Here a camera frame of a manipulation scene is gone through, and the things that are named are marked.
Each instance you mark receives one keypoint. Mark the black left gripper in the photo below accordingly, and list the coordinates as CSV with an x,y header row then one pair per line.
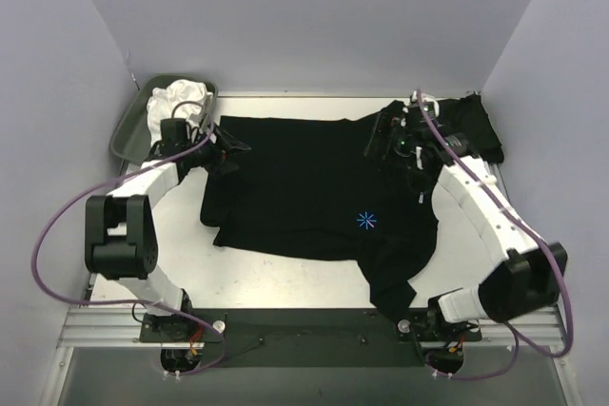
x,y
222,148

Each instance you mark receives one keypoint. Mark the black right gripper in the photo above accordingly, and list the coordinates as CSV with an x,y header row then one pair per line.
x,y
377,133

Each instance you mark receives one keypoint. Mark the grey plastic tray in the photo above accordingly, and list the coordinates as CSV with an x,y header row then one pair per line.
x,y
131,140

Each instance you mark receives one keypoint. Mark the black t shirt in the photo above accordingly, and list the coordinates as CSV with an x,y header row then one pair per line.
x,y
304,189
467,116

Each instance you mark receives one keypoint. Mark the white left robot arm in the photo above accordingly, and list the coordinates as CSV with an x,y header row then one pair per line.
x,y
121,242

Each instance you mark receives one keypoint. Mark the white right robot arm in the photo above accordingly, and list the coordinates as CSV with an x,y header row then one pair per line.
x,y
522,273

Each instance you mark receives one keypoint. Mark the folded black t shirt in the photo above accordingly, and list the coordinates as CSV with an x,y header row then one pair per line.
x,y
467,116

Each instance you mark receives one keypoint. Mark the crumpled white t shirt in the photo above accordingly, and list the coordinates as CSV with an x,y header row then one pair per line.
x,y
172,101

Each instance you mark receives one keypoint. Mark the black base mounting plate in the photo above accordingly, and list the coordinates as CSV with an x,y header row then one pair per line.
x,y
302,338

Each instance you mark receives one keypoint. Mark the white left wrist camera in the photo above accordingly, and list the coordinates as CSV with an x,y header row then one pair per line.
x,y
199,113

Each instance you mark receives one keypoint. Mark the aluminium front rail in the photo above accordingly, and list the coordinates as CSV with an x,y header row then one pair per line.
x,y
100,327

